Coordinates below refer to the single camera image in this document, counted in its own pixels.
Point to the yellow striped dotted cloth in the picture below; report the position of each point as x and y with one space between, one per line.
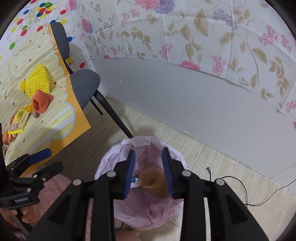
62 122

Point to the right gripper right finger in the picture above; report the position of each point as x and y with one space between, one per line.
185 185

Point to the floral wall sheet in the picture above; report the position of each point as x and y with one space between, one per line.
244 42

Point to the person's left hand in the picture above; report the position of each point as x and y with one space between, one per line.
28 215

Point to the pink trash bag bin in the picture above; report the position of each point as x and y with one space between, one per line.
143 209

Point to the yellow mesh net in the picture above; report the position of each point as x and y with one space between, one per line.
38 80

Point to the orange mesh net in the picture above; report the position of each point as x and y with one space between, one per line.
41 101

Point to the polka dot wall sheet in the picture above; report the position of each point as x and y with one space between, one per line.
34 16

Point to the yellow snack wrapper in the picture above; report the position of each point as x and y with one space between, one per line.
21 116

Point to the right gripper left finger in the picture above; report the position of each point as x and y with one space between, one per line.
113 185

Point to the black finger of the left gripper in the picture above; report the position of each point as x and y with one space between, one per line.
48 172

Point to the grey black office chair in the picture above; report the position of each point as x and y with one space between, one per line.
85 82

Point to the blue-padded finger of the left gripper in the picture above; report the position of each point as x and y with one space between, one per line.
40 156

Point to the orange crumpled wrapper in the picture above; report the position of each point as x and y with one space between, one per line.
8 137

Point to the orange fuzzy trash ball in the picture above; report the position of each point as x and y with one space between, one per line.
153 180

